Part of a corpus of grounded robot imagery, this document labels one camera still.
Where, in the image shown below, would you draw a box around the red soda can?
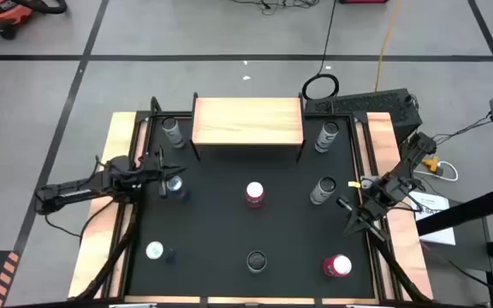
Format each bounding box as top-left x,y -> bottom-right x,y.
322,253 -> 353,278
244,181 -> 267,210

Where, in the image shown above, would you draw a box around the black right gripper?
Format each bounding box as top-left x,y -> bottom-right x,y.
336,175 -> 406,240

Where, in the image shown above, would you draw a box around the blue slim can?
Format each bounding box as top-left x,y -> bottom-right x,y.
145,240 -> 178,264
165,175 -> 192,203

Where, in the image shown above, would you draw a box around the silver can blue print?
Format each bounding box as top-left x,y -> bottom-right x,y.
313,121 -> 341,154
246,251 -> 269,274

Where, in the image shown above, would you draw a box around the black beam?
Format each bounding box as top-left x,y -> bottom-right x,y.
415,186 -> 493,237

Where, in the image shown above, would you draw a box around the black coiled cable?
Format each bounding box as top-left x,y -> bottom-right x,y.
300,0 -> 341,102

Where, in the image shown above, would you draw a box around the orange power plug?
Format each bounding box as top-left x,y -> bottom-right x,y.
421,156 -> 441,175

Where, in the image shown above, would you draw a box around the orange shop vacuum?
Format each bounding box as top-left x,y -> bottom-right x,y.
0,0 -> 68,41

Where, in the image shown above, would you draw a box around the white cable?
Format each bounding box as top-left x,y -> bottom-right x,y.
413,160 -> 460,183

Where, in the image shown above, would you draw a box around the yellow cable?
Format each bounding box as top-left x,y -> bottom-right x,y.
373,0 -> 404,93

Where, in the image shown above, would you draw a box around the silver can orange print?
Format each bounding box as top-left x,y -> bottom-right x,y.
160,116 -> 187,150
309,175 -> 337,206

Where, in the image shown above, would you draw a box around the tangled black cables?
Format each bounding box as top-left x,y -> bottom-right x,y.
229,0 -> 321,16

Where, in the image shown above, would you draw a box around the white printed paper sheet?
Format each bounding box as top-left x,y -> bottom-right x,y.
408,190 -> 457,247

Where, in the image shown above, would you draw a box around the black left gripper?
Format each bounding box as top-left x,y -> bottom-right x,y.
134,147 -> 187,198

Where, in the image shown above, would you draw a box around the black table mat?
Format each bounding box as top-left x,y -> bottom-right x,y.
124,111 -> 378,300

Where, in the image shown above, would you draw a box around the wooden shelf with black legs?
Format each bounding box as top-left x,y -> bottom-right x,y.
190,92 -> 306,163

